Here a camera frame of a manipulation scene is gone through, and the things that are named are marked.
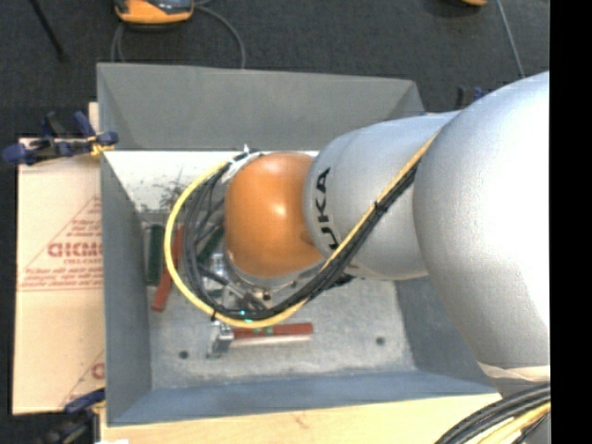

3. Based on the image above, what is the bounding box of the grey metal bin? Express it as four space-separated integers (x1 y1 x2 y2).
95 62 503 427

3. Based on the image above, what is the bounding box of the brown cardboard board red print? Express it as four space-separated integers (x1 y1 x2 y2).
11 136 106 415

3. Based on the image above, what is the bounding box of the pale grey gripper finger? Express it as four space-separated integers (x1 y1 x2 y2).
206 320 235 359

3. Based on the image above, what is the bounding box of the dark green flat block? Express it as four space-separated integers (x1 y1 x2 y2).
145 223 167 285

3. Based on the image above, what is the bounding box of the red-brown flat block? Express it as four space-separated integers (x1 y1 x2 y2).
151 224 185 314
230 322 315 348

